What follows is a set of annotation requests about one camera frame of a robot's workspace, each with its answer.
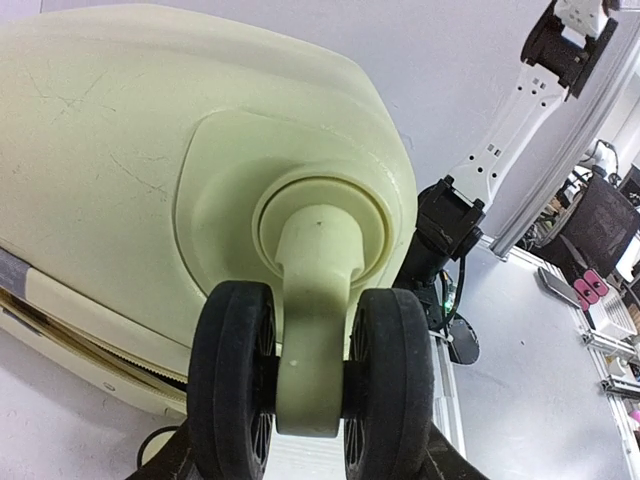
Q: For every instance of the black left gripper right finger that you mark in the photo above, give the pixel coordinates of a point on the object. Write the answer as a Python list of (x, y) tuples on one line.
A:
[(444, 462)]

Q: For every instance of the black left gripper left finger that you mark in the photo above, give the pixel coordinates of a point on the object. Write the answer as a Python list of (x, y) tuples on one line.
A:
[(174, 461)]

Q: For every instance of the pale yellow hard-shell suitcase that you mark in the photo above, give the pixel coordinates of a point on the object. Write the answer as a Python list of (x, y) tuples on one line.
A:
[(207, 218)]

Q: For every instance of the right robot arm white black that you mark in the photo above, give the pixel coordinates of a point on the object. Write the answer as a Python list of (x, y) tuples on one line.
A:
[(558, 57)]

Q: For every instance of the black office chair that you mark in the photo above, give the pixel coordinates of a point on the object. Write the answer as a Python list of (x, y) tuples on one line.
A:
[(595, 234)]

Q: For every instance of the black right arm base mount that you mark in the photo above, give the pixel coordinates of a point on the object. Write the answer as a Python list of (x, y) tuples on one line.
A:
[(434, 269)]

